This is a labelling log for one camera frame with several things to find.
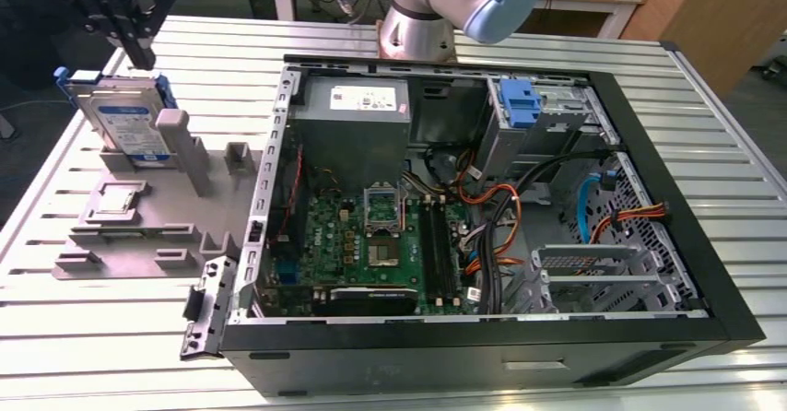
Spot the CPU socket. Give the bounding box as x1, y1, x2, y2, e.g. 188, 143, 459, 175
365, 237, 407, 270

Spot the silver card retention bracket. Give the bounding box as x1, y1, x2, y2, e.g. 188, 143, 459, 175
178, 253, 241, 361

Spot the silver CPU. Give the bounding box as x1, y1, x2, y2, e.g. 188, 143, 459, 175
97, 187, 140, 212

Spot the hard disk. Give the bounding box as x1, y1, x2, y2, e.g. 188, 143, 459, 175
53, 67, 180, 169

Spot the metal socket cover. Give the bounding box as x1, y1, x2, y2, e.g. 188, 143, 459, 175
361, 181, 412, 238

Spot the grey parts rack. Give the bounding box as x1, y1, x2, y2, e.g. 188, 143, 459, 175
52, 109, 265, 279

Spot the black cable bundle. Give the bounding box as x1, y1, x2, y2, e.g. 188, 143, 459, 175
479, 148, 616, 314

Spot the silver power supply unit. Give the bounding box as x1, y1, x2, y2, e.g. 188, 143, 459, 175
288, 75, 412, 191

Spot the blue plastic drive latch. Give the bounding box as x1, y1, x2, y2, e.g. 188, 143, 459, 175
497, 77, 543, 130

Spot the metal disk bay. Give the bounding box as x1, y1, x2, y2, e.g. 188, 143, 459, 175
500, 243, 705, 315

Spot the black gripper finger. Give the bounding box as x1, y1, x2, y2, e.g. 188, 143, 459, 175
78, 3, 146, 70
132, 0, 185, 70

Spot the silver optical drive cage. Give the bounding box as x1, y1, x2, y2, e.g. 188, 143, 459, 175
479, 76, 620, 186

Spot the blue expansion slot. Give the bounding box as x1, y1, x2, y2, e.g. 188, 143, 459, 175
274, 257, 301, 288

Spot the black PC case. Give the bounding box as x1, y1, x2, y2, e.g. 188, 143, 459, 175
217, 53, 768, 396

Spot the orange yellow wire bundle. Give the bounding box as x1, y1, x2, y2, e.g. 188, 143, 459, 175
453, 150, 527, 276

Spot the blue data wire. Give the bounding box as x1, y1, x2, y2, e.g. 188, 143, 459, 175
576, 170, 620, 246

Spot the power wire with black connector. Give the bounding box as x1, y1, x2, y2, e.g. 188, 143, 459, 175
592, 201, 671, 241

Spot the thin red wire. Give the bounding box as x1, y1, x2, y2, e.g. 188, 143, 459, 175
278, 146, 306, 241

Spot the black graphics card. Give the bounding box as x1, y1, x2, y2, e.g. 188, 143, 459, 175
310, 285, 420, 318

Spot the brown wooden cabinet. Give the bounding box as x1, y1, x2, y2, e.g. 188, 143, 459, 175
625, 0, 787, 99

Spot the green motherboard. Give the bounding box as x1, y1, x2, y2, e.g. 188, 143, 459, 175
257, 184, 487, 318

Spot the black RAM slot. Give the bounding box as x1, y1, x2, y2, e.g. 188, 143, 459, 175
417, 194, 445, 309
433, 194, 464, 307

